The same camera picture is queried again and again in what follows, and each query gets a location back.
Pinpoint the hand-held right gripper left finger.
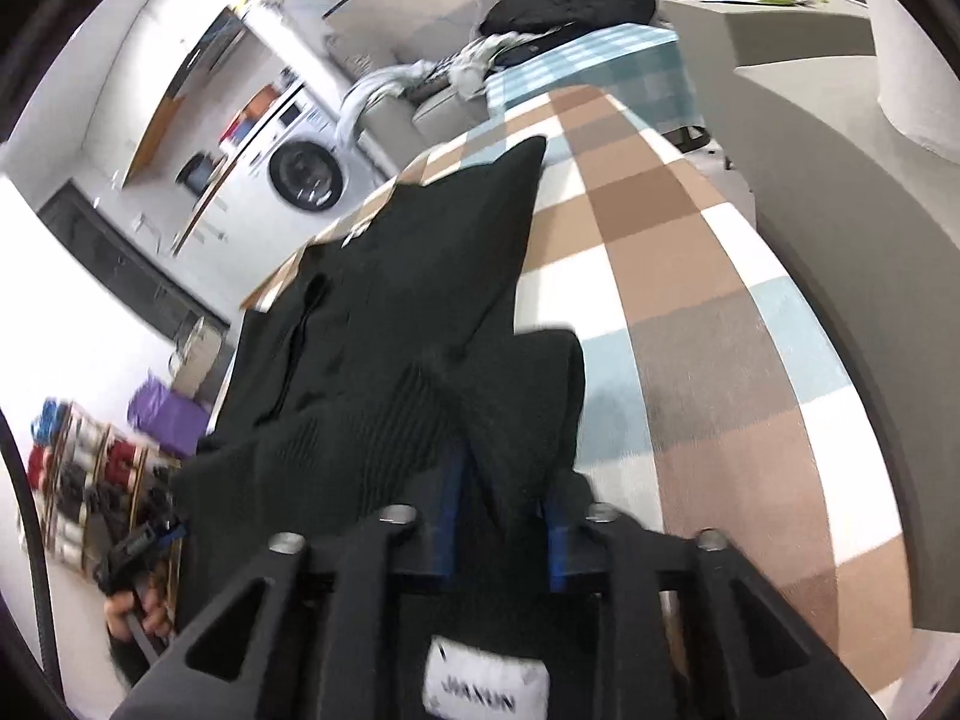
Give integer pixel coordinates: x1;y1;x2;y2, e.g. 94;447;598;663
109;461;470;720

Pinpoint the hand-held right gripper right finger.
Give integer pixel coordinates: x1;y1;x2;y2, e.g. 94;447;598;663
540;499;890;720

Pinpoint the black knit garment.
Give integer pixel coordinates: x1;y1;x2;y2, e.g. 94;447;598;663
172;136;676;720

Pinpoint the person's left hand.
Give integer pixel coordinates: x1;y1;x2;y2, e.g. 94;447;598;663
105;587;179;640

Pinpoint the shoe rack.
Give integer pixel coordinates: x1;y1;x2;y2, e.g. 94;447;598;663
22;396;182;565

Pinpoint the purple bin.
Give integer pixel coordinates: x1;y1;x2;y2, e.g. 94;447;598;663
126;379;209;460

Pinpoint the white woven basket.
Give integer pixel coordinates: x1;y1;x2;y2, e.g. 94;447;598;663
169;315;227;400

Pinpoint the dark glass door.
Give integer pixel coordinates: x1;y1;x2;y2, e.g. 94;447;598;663
37;178;230;340

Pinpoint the brown checkered blanket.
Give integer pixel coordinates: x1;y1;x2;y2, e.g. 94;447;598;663
240;86;917;695

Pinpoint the dark cooking pot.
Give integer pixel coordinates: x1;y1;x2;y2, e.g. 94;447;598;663
175;153;220;194

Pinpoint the white washing machine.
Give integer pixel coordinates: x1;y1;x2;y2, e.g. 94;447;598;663
236;79;397;245

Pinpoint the grey sofa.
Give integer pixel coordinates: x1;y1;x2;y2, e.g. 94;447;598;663
360;79;497;175

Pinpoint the grey white cloth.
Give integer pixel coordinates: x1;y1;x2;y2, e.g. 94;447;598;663
340;30;530;145

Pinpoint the teal checkered blanket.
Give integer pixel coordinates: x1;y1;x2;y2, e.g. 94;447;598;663
484;22;707;132

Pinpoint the grey cabinet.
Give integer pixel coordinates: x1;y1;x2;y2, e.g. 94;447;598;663
664;0;880;70

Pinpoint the black cable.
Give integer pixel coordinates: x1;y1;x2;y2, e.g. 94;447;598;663
0;418;65;700

